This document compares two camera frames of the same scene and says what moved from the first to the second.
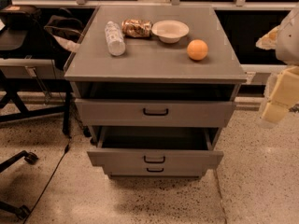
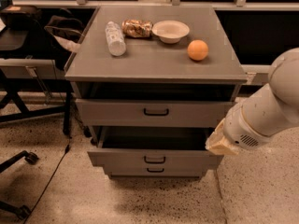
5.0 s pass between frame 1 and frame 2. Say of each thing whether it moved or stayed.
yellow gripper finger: moved
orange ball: stayed
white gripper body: moved
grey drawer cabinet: stayed
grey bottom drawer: stayed
